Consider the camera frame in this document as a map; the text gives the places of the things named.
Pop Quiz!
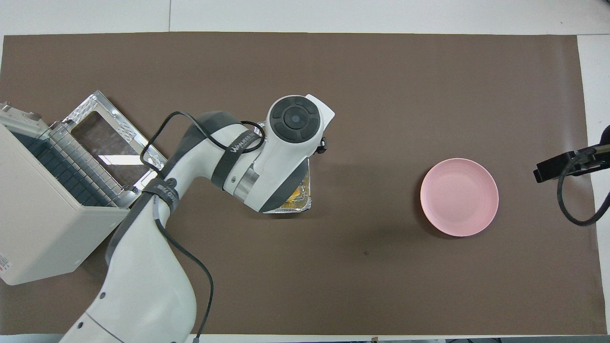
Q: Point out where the metal oven rack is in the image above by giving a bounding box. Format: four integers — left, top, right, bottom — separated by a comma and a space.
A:
45, 121, 128, 209

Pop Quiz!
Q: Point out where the brown table mat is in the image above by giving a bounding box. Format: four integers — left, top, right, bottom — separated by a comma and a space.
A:
0, 32, 602, 336

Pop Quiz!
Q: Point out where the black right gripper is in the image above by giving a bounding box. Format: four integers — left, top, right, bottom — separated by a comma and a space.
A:
534, 145, 610, 183

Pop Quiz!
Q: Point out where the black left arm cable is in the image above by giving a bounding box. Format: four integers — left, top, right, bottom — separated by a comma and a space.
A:
140, 111, 265, 343

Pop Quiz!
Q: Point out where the glass oven door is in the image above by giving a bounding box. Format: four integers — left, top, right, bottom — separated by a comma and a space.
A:
61, 91, 168, 193

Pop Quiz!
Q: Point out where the cream toaster oven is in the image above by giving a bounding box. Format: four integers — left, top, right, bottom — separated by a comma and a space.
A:
0, 101, 132, 286

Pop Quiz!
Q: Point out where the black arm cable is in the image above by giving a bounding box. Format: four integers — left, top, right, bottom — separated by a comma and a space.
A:
557, 155, 610, 227
140, 111, 265, 343

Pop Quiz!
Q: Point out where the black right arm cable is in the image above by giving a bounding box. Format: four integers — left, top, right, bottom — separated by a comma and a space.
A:
557, 155, 610, 227

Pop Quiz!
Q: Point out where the pink round plate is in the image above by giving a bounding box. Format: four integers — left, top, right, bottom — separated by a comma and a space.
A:
420, 158, 499, 237

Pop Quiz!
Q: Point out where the aluminium foil tray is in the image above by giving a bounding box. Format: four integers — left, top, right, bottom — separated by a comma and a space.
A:
256, 121, 313, 214

